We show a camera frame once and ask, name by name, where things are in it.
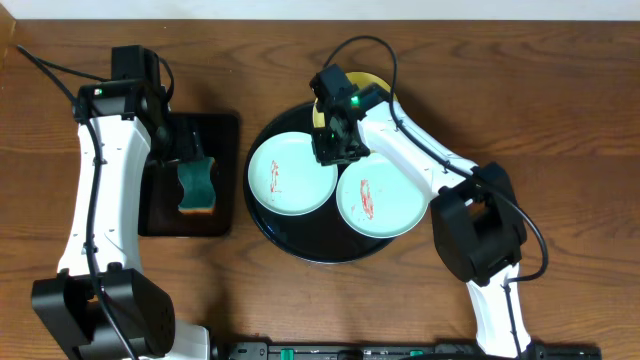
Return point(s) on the black square tray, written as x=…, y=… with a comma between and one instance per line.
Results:
x=161, y=191

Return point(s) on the yellow plate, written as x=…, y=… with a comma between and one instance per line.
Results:
x=361, y=79

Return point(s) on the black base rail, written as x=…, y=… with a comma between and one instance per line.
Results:
x=443, y=351

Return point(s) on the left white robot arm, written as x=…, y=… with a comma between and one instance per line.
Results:
x=100, y=305

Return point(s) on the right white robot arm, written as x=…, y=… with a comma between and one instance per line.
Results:
x=478, y=226

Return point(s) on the green yellow sponge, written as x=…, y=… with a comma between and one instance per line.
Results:
x=199, y=196

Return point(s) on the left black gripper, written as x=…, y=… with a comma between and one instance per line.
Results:
x=185, y=145

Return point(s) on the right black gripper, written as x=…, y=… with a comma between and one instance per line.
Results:
x=328, y=156

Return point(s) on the black round tray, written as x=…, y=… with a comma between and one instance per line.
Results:
x=321, y=236

